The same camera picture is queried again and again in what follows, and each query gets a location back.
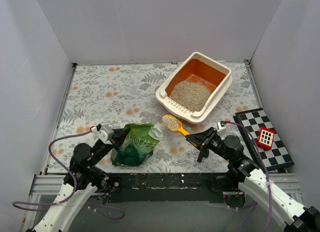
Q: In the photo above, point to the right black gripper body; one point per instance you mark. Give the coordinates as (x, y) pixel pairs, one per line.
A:
(206, 141)

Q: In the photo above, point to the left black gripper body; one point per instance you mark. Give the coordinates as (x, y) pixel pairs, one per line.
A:
(116, 136)

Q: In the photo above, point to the black bag clip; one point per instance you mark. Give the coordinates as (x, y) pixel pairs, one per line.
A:
(203, 153)

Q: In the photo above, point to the green litter bag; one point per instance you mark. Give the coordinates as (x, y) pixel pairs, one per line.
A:
(137, 146)

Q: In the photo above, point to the yellow plastic scoop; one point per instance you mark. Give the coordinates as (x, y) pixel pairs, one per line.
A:
(174, 124)

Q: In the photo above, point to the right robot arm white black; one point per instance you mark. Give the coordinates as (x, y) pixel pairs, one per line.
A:
(245, 175)

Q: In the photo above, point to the cat litter granules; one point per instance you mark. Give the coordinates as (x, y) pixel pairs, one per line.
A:
(190, 95)

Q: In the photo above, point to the white orange litter box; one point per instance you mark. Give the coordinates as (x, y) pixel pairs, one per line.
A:
(201, 69)

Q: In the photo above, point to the floral table mat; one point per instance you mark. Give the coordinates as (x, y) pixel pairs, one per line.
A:
(116, 95)

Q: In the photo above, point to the red white small block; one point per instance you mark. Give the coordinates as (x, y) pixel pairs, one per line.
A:
(265, 138)

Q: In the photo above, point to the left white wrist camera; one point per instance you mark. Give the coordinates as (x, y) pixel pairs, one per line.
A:
(103, 132)

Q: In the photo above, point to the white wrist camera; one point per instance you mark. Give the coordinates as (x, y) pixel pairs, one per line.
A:
(103, 132)
(222, 127)

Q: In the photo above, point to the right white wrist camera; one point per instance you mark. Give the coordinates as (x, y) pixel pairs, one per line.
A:
(222, 127)

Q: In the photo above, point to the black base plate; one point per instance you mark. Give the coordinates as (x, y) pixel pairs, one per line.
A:
(171, 187)

